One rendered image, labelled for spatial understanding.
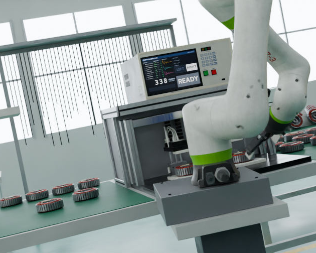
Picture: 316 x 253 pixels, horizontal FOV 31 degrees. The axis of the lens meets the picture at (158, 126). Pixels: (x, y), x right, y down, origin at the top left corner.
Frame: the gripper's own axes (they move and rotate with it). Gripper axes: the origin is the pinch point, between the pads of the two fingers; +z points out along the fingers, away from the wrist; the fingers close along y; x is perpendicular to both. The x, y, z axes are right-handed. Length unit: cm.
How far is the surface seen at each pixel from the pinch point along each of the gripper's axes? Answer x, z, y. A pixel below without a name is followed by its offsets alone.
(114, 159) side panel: 49, 60, -33
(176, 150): 22.9, 19.2, -21.4
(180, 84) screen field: 46.3, 13.1, -3.3
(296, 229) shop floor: -14, 195, 94
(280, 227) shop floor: -5, 211, 93
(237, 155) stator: 6.6, 15.4, -2.2
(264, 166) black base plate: -6.4, 2.6, -3.1
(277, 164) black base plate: -8.4, 2.1, 1.8
